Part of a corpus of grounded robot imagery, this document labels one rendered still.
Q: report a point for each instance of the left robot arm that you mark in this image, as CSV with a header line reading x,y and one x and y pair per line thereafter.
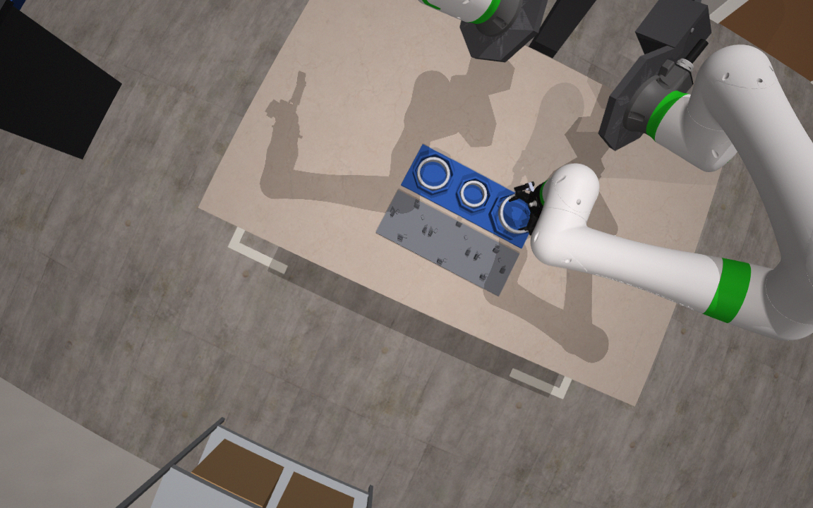
x,y
736,105

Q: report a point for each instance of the blue pallet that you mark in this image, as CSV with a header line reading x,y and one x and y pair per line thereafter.
x,y
515,213

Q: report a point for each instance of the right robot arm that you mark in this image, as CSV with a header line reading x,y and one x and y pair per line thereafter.
x,y
491,17

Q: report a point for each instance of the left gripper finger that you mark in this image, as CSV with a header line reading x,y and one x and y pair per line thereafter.
x,y
520,192
531,224

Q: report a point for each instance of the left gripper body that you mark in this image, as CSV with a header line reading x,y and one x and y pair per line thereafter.
x,y
536,214

